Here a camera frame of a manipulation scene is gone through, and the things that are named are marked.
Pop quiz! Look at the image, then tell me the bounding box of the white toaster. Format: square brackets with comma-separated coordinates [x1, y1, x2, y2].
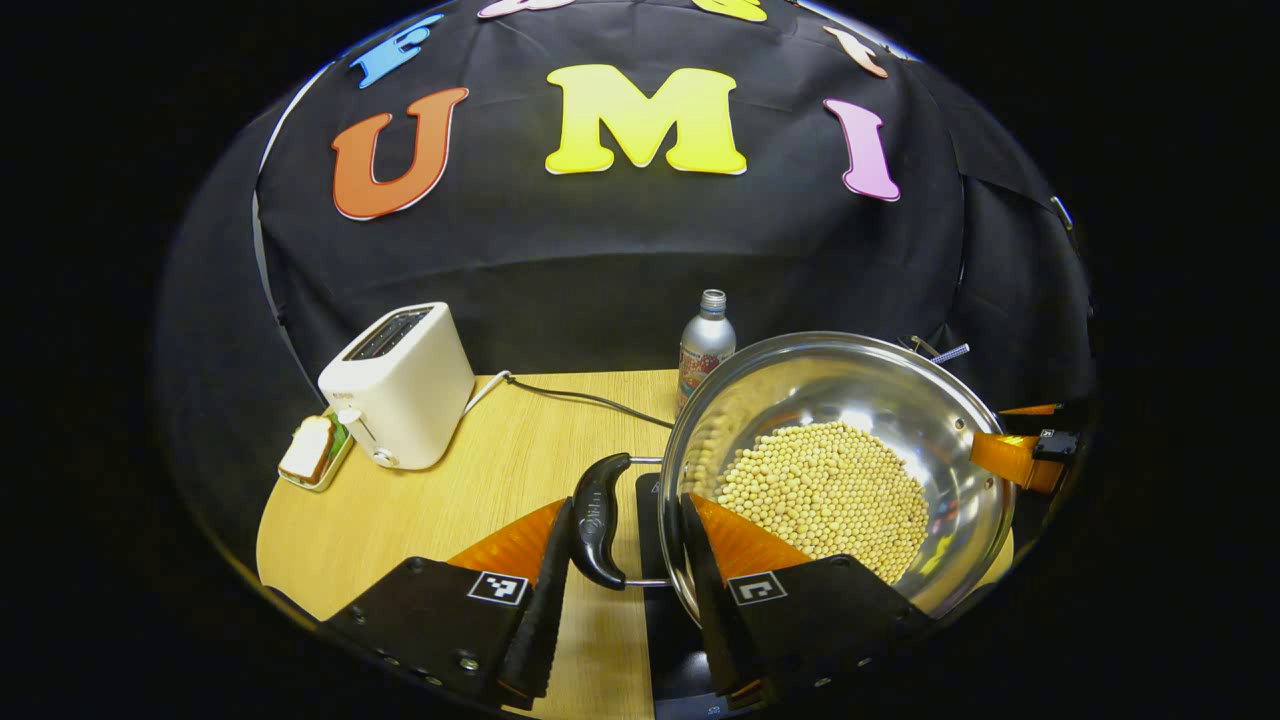
[318, 302, 477, 471]

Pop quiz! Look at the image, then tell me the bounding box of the black induction cooktop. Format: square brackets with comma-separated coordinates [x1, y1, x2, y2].
[635, 472, 771, 720]

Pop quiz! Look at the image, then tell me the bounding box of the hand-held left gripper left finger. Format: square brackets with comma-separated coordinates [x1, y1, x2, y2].
[320, 497, 578, 711]

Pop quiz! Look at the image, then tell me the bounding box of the white sandwich plate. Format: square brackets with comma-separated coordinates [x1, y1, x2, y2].
[277, 408, 357, 493]

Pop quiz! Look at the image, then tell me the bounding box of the steel pot with soybeans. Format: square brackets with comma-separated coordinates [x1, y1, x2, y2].
[570, 331, 1019, 626]

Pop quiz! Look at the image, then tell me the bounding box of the black power cable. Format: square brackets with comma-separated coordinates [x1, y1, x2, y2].
[505, 375, 677, 430]

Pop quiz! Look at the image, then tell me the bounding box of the sandwich with lettuce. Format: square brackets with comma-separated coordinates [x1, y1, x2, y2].
[280, 415, 337, 486]

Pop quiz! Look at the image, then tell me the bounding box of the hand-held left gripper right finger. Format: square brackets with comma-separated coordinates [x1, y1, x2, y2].
[680, 492, 936, 709]

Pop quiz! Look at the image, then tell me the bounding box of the silver drink bottle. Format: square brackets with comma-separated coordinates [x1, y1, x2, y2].
[676, 289, 738, 416]

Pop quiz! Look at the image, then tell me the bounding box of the white toaster cord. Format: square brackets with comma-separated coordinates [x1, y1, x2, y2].
[462, 370, 513, 417]

